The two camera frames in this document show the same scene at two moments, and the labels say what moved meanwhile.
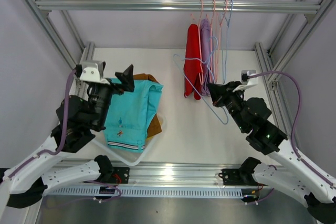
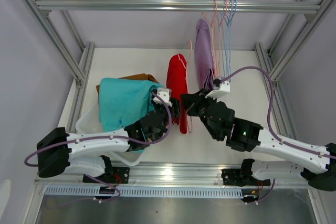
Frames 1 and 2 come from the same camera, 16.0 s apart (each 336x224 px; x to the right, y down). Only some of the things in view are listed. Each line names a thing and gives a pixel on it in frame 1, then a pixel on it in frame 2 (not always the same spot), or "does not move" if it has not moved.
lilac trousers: x=205 y=41 does not move
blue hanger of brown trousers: x=223 y=60 to x=228 y=36
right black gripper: x=219 y=93 to x=197 y=99
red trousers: x=192 y=65 to x=177 y=84
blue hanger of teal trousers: x=175 y=56 to x=229 y=24
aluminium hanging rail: x=174 y=4 does not move
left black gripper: x=126 y=77 to x=175 y=106
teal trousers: x=129 y=115 does not move
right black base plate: x=232 y=177 does not move
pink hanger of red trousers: x=201 y=71 to x=186 y=60
